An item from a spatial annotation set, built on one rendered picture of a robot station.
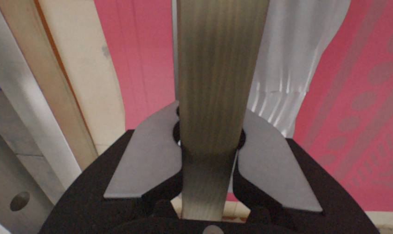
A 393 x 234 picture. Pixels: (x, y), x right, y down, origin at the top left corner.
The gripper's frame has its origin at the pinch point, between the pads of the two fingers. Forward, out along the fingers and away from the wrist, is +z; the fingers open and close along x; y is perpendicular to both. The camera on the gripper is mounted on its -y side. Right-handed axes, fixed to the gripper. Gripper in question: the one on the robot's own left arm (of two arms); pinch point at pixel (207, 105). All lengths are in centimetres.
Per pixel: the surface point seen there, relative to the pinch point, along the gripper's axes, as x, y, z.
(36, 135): -18.1, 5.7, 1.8
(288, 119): 9.5, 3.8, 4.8
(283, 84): 7.6, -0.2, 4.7
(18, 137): -173, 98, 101
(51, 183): -173, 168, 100
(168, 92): -4.2, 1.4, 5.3
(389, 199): 29.8, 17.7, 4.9
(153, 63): -5.5, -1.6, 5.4
